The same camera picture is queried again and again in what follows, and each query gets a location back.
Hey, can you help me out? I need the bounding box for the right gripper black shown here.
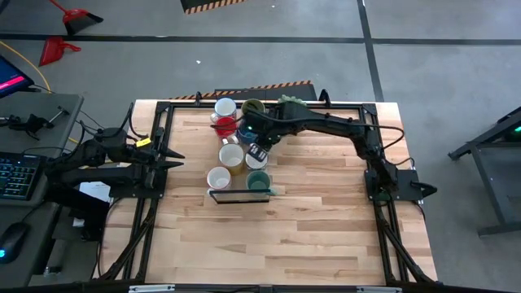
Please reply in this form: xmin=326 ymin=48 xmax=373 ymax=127
xmin=243 ymin=109 xmax=287 ymax=162

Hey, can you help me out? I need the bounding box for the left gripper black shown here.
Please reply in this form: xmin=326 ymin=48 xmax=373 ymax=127
xmin=135 ymin=127 xmax=186 ymax=190

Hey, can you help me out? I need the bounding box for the plain blue mug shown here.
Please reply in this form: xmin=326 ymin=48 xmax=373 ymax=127
xmin=237 ymin=121 xmax=258 ymax=147

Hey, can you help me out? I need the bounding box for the white mug green inside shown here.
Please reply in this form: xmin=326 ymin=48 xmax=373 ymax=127
xmin=240 ymin=98 xmax=266 ymax=117

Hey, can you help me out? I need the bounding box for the small artificial potted plant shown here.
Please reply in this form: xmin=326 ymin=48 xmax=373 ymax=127
xmin=276 ymin=94 xmax=307 ymax=107

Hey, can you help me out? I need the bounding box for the red mug white handle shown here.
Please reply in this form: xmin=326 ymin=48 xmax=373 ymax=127
xmin=210 ymin=116 xmax=239 ymax=139

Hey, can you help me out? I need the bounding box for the white mug navy leaf print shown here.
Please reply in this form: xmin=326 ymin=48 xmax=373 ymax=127
xmin=243 ymin=150 xmax=270 ymax=171

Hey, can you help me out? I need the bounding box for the white mug red lattice pattern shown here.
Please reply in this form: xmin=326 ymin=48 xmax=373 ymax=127
xmin=213 ymin=97 xmax=239 ymax=123

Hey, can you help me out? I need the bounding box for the yellow mug white handle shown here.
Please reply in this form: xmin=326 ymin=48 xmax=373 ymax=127
xmin=217 ymin=136 xmax=246 ymax=177

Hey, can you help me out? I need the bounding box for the grey diamond pattern mug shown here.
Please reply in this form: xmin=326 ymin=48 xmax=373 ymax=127
xmin=206 ymin=165 xmax=234 ymax=191

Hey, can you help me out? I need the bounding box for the mint green mug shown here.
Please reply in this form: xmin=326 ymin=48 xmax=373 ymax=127
xmin=245 ymin=169 xmax=278 ymax=197

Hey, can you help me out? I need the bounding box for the black mat hazard striped edge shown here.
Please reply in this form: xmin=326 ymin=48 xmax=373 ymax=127
xmin=169 ymin=80 xmax=317 ymax=102
xmin=180 ymin=0 xmax=247 ymax=15

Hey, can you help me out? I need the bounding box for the white paper sheet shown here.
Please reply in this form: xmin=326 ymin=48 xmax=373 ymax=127
xmin=78 ymin=181 xmax=112 ymax=203

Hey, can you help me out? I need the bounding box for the black equipment box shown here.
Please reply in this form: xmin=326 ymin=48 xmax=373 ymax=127
xmin=42 ymin=190 xmax=111 ymax=241

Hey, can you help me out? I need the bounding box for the grey side table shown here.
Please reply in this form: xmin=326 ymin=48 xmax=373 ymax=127
xmin=0 ymin=92 xmax=85 ymax=288

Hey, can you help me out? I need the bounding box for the black clamp tool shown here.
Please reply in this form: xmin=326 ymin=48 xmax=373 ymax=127
xmin=0 ymin=106 xmax=69 ymax=142

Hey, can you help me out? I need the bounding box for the black backlit keyboard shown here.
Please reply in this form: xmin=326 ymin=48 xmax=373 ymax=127
xmin=0 ymin=151 xmax=46 ymax=202

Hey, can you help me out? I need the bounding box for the red dustpan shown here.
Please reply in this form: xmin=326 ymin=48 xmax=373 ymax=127
xmin=38 ymin=36 xmax=81 ymax=68

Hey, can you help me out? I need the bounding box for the red broom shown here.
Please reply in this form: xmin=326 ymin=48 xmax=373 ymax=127
xmin=48 ymin=0 xmax=104 ymax=36

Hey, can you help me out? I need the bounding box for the black computer mouse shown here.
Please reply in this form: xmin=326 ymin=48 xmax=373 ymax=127
xmin=0 ymin=221 xmax=30 ymax=265

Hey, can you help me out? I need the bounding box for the dark tablet screen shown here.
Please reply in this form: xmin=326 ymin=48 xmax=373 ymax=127
xmin=0 ymin=55 xmax=36 ymax=98

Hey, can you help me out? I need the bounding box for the black metal stand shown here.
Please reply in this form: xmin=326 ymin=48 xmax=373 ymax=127
xmin=447 ymin=106 xmax=521 ymax=237

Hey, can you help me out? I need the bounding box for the wooden shelf black metal frame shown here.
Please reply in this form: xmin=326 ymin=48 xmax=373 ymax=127
xmin=208 ymin=109 xmax=274 ymax=205

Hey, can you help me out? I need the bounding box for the black aluminium rig frame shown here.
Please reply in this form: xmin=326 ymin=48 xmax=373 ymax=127
xmin=97 ymin=90 xmax=439 ymax=286

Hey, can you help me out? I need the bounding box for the silver metal bracket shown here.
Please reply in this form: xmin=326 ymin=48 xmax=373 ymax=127
xmin=128 ymin=284 xmax=176 ymax=293
xmin=356 ymin=286 xmax=403 ymax=293

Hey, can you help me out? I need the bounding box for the yellow cable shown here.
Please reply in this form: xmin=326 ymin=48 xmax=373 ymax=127
xmin=0 ymin=40 xmax=81 ymax=146

